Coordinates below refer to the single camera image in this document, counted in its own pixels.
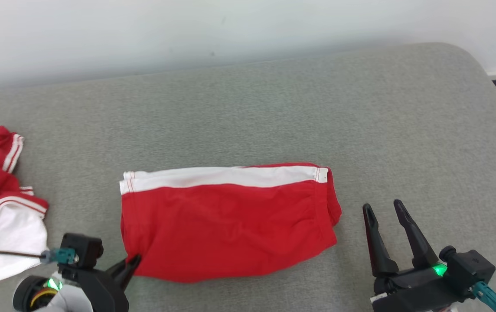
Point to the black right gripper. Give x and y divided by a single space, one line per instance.
412 290

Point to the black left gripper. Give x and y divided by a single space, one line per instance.
100 290

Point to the red shorts white stripe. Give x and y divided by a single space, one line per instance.
230 225

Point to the red t-shirt white sleeves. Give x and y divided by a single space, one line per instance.
5 229

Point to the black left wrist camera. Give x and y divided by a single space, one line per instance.
83 249

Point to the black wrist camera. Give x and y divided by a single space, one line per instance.
469 266
83 249

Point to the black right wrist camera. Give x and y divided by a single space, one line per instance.
469 266

